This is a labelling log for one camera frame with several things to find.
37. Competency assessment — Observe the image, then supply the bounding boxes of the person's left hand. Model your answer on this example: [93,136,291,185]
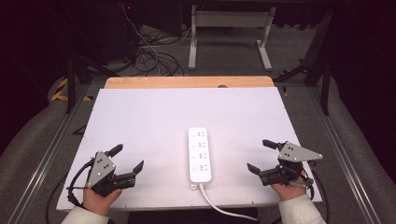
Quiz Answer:
[82,187,123,217]

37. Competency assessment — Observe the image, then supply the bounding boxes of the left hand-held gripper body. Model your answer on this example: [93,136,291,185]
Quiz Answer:
[86,150,137,198]

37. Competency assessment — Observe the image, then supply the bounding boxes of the white metal desk frame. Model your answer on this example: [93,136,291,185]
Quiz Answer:
[188,4,277,72]

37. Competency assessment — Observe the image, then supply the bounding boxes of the black metal stand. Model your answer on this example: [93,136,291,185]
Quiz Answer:
[64,54,122,115]
[274,8,332,117]

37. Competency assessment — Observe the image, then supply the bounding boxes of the white table board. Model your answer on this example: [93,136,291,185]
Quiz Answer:
[56,87,323,213]

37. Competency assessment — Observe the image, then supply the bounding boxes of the white power strip cable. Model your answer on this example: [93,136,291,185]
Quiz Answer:
[198,182,260,222]

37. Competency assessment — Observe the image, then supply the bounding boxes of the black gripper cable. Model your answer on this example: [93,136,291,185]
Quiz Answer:
[46,158,96,224]
[306,161,332,224]

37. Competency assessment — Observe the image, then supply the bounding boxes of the aluminium floor rail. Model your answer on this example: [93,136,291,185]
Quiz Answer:
[7,84,92,224]
[306,87,383,224]

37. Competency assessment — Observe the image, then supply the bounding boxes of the yellow black hazard tape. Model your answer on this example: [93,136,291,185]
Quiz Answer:
[50,77,93,103]

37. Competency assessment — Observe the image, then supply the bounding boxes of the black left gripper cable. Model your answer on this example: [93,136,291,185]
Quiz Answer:
[46,158,96,224]

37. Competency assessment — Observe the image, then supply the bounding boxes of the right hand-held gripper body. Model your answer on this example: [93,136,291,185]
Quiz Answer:
[258,141,324,188]

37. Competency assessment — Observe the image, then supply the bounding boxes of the white power strip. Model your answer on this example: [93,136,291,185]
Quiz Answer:
[187,126,213,184]

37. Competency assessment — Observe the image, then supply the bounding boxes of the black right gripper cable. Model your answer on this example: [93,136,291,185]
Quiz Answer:
[306,161,332,224]

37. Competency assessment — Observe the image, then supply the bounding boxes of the person's right hand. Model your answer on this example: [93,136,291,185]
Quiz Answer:
[270,182,309,203]

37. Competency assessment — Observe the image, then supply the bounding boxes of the tangle of black floor cables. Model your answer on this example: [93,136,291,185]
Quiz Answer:
[132,26,186,77]

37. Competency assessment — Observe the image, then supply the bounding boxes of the thin white floor cable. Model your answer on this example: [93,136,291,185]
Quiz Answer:
[120,4,192,76]

